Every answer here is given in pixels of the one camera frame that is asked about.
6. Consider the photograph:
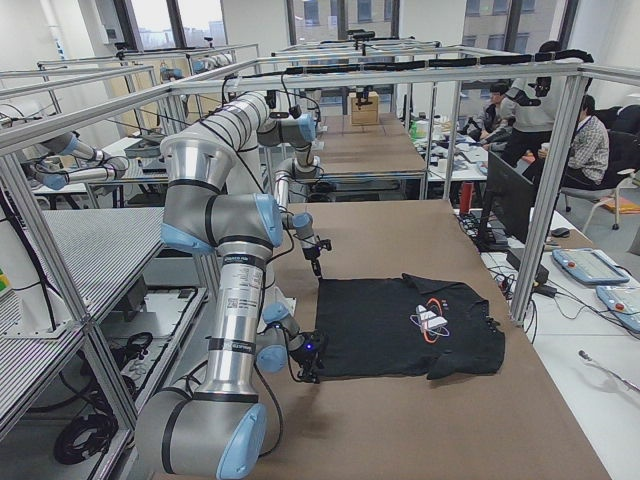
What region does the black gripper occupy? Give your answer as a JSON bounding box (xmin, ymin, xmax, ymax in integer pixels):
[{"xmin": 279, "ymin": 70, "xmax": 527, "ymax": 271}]
[
  {"xmin": 289, "ymin": 330, "xmax": 329, "ymax": 384},
  {"xmin": 299, "ymin": 235, "xmax": 332, "ymax": 279}
]

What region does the black graphic t-shirt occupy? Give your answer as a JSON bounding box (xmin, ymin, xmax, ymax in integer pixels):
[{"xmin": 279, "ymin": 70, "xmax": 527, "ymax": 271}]
[{"xmin": 316, "ymin": 274, "xmax": 505, "ymax": 380}]

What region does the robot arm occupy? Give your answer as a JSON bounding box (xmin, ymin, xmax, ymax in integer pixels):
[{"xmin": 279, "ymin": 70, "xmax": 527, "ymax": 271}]
[
  {"xmin": 135, "ymin": 133, "xmax": 327, "ymax": 479},
  {"xmin": 256, "ymin": 111, "xmax": 332, "ymax": 279}
]

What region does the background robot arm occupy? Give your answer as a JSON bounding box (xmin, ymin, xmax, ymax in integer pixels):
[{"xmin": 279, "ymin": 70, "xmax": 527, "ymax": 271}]
[{"xmin": 21, "ymin": 132, "xmax": 130, "ymax": 190}]

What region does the cardboard box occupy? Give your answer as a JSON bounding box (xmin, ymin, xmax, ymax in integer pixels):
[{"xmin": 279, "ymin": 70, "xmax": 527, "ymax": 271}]
[{"xmin": 349, "ymin": 91, "xmax": 379, "ymax": 126}]

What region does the red bottle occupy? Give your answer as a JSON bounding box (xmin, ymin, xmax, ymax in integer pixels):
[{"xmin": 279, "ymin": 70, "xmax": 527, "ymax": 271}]
[{"xmin": 459, "ymin": 182, "xmax": 474, "ymax": 214}]

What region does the black computer monitor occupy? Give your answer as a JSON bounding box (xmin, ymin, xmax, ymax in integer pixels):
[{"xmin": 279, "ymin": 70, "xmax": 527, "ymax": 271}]
[{"xmin": 476, "ymin": 153, "xmax": 536, "ymax": 251}]

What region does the seated man in grey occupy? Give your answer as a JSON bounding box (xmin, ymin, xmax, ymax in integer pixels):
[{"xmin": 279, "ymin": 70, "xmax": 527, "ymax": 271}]
[{"xmin": 467, "ymin": 81, "xmax": 516, "ymax": 154}]

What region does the standing person in plaid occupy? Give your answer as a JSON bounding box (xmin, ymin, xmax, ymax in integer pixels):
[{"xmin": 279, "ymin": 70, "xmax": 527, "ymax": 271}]
[{"xmin": 502, "ymin": 40, "xmax": 571, "ymax": 186}]

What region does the teach pendant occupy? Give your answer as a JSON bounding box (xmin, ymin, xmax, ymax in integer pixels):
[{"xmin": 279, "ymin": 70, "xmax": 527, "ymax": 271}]
[
  {"xmin": 595, "ymin": 285, "xmax": 640, "ymax": 333},
  {"xmin": 552, "ymin": 248, "xmax": 631, "ymax": 286}
]

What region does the aluminium frame post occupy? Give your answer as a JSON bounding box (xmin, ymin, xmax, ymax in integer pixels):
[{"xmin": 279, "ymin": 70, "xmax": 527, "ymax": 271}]
[{"xmin": 510, "ymin": 73, "xmax": 587, "ymax": 326}]

